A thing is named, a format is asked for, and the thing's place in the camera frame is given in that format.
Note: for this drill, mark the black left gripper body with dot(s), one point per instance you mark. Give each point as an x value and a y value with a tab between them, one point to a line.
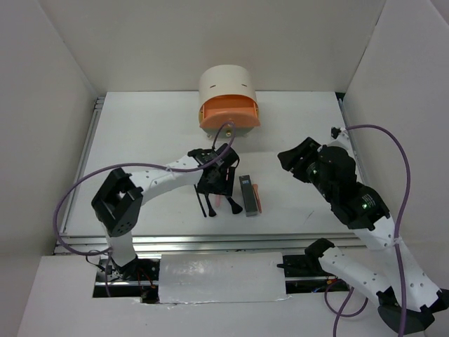
219	185

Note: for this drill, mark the large black makeup brush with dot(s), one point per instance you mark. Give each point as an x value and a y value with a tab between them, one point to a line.
236	208

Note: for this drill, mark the cream round drawer organizer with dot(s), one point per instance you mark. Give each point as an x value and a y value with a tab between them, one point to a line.
225	80

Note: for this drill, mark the black flat makeup brush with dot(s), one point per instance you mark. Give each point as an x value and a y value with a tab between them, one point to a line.
211	211

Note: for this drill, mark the grey bottom drawer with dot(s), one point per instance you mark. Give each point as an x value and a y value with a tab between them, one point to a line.
226	132

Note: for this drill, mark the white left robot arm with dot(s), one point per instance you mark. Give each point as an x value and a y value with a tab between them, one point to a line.
118	202

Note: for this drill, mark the pink nail file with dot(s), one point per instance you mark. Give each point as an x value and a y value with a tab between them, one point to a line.
217	201

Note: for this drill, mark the white foam board cover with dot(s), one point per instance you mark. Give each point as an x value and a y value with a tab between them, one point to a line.
221	278

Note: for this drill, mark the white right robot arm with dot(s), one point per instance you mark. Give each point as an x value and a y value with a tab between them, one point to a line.
406	299

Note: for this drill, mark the dark grey cosmetic box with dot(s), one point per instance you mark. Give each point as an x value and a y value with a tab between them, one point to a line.
248	194

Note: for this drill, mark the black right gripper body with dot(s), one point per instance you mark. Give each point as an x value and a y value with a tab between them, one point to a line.
305	168

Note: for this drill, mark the thin black makeup brush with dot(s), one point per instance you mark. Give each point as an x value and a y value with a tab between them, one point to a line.
200	202

